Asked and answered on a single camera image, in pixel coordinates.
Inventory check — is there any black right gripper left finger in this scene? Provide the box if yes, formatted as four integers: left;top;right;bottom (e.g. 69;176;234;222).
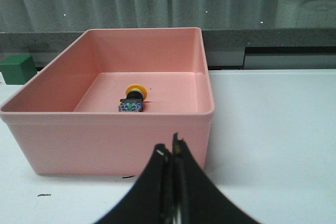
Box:
96;144;173;223

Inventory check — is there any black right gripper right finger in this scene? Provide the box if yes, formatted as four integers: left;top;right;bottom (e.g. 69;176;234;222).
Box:
172;133;259;223

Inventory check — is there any yellow push button switch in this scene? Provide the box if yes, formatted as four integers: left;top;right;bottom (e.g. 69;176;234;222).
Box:
118;84;148;112

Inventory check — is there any pink plastic bin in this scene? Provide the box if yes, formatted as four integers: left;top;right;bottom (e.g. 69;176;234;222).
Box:
1;27;215;175

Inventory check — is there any green cube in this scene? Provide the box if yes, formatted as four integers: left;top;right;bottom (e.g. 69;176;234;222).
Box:
1;55;37;84

